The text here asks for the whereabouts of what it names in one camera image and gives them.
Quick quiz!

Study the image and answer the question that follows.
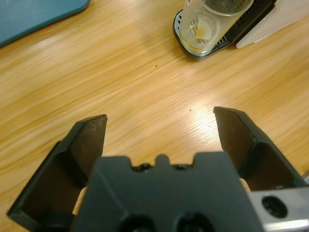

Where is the clear glass cup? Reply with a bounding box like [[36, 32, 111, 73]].
[[180, 0, 254, 54]]

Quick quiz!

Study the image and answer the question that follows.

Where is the silver drip tray grate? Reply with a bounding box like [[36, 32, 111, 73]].
[[172, 9, 230, 61]]

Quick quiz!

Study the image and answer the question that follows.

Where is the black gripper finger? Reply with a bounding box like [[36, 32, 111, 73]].
[[213, 106, 309, 193], [6, 114, 108, 231]]

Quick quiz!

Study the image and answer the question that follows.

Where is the teal plastic tray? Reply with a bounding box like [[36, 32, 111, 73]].
[[0, 0, 92, 48]]

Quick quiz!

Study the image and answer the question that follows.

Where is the white capsule coffee machine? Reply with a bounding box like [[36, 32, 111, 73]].
[[228, 0, 309, 49]]

